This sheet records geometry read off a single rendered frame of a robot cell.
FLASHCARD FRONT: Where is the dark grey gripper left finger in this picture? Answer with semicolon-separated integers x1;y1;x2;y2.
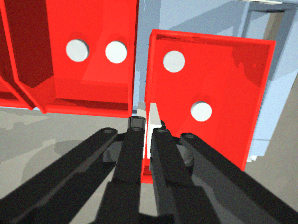
0;102;147;224

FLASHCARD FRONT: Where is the dark grey metal shelf rack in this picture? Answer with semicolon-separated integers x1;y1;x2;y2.
132;0;298;162

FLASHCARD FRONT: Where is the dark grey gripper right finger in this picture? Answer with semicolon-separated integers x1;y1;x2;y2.
147;103;298;224

